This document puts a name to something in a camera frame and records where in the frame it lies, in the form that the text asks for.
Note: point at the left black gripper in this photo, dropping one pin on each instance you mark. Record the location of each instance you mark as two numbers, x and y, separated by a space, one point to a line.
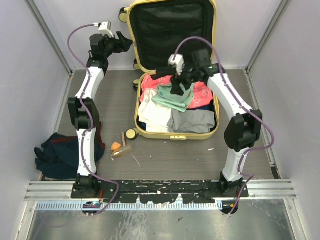
123 43

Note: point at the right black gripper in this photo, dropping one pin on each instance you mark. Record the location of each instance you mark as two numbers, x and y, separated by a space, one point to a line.
176 88

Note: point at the mint green cloth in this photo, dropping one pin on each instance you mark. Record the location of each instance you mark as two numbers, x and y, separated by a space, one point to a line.
178 102

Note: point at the pink patterned garment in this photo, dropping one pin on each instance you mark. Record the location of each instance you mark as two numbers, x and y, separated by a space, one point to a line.
202 94

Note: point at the blue garment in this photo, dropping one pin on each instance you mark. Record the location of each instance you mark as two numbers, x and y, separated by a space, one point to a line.
209 107

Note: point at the yellow hard-shell suitcase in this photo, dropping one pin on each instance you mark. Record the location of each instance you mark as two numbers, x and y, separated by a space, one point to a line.
160 28

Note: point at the grey cloth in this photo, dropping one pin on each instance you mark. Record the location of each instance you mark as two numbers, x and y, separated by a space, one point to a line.
191 121

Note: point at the white t-shirt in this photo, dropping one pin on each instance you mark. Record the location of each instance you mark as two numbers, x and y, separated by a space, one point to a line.
154 115

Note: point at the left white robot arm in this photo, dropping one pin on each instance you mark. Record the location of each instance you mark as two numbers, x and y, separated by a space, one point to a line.
84 114

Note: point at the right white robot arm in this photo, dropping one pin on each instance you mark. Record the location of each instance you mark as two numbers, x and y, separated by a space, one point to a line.
244 127

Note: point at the brown lipstick tube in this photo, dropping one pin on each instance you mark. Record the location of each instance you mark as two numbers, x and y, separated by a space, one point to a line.
123 137

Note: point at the amber perfume bottle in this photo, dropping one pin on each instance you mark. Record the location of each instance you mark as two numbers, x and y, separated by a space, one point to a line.
122 151

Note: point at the orange makeup sponge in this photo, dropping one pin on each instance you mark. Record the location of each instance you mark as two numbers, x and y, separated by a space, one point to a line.
115 146

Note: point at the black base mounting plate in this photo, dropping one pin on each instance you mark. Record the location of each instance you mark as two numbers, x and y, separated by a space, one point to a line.
156 191

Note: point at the dark navy maroon garment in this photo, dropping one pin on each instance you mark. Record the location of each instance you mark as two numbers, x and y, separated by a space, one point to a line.
65 157

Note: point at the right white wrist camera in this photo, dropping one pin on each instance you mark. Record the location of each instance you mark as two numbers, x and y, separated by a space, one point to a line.
177 61

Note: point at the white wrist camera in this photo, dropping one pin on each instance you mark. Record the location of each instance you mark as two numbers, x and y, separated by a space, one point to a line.
177 61
104 28

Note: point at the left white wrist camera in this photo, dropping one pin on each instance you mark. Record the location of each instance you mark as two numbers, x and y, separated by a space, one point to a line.
104 28

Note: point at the grey slotted cable duct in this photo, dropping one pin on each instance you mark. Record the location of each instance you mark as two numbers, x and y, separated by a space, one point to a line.
87 206

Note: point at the aluminium rail frame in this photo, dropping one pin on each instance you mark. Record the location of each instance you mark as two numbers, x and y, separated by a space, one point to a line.
257 189

